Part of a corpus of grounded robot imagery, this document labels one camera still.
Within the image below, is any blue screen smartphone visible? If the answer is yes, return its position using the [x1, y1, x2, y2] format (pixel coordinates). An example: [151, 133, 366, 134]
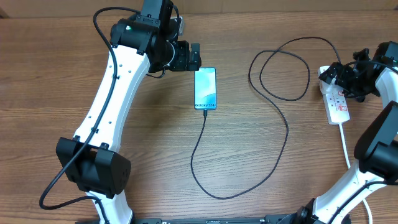
[194, 67, 217, 110]

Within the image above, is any black charging cable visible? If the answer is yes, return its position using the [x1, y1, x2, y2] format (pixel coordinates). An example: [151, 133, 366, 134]
[190, 36, 343, 200]

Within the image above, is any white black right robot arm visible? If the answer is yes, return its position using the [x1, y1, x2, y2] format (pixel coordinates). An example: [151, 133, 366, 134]
[280, 41, 397, 223]

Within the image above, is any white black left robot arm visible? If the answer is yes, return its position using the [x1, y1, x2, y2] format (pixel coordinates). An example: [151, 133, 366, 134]
[56, 0, 201, 223]

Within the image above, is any white power strip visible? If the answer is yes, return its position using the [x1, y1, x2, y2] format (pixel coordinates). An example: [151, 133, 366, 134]
[319, 80, 350, 125]

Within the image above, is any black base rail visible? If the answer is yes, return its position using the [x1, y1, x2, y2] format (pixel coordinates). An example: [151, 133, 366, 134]
[132, 215, 287, 224]

